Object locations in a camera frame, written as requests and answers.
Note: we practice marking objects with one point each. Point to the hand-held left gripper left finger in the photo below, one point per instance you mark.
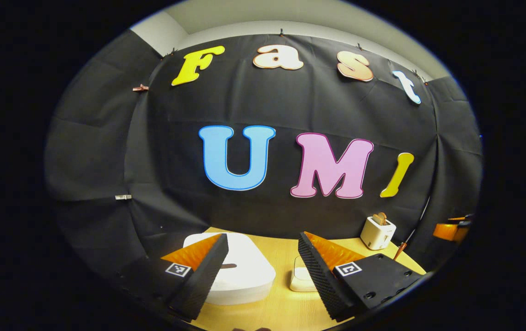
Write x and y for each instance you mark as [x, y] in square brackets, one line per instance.
[203, 276]

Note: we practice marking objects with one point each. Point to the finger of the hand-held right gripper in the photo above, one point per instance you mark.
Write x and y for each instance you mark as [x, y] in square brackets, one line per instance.
[447, 232]

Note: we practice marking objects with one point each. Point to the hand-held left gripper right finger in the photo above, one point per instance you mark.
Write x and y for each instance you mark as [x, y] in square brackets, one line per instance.
[318, 276]

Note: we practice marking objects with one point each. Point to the white rice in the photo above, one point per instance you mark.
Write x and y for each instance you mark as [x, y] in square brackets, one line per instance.
[304, 278]

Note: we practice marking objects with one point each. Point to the white rice cooker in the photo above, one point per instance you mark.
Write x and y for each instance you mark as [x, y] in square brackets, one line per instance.
[249, 271]

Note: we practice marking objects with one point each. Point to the brown wooden spoon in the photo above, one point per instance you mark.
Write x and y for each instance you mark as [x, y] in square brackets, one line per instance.
[400, 251]

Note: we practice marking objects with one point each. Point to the clear plastic container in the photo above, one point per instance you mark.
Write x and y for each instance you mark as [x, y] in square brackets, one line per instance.
[300, 280]

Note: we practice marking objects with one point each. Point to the toast slice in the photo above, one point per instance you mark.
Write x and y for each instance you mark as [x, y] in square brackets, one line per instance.
[377, 219]
[383, 217]

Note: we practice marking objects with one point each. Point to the white toaster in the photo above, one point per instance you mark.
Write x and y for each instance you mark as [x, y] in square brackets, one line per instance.
[377, 234]

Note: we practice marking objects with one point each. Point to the silver clip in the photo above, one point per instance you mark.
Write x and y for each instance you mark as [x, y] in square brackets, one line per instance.
[123, 197]

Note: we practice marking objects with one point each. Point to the copper clip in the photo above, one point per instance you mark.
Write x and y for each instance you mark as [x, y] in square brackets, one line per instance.
[140, 88]

